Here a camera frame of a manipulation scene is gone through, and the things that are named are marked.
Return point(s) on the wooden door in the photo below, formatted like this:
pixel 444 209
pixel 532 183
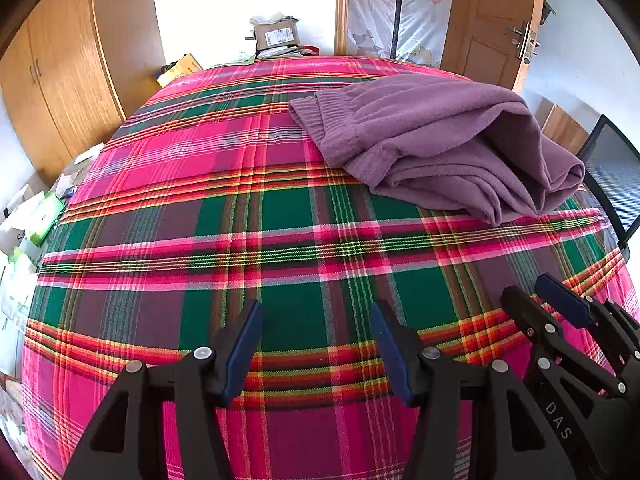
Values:
pixel 480 20

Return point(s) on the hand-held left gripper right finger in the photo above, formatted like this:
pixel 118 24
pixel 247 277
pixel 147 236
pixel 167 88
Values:
pixel 392 355

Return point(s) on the green tissue pack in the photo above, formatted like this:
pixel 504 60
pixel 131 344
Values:
pixel 47 217

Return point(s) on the wooden door frame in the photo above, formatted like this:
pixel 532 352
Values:
pixel 342 10

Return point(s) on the wooden wardrobe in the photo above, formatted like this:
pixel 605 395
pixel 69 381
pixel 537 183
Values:
pixel 75 60

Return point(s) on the printed plastic door curtain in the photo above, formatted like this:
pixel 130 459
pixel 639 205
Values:
pixel 375 10

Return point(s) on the wooden board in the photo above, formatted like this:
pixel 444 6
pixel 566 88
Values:
pixel 565 130

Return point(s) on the purple fleece pants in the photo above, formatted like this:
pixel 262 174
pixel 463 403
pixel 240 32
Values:
pixel 425 135

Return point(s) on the black mesh office chair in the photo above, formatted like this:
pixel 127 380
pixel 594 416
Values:
pixel 615 160

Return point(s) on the yellow bag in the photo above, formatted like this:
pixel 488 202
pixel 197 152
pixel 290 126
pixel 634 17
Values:
pixel 182 67

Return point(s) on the cardboard box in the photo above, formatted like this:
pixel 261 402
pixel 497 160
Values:
pixel 275 35

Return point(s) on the white paper bag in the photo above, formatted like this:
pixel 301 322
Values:
pixel 20 220

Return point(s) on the red basket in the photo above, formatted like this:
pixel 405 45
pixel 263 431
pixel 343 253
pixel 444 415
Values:
pixel 311 51

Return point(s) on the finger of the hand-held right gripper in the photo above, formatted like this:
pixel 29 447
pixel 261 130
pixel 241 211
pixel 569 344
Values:
pixel 565 302
pixel 525 310

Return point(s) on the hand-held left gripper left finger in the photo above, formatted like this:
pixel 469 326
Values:
pixel 245 345

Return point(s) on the pink green plaid blanket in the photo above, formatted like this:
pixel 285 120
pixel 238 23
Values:
pixel 200 210

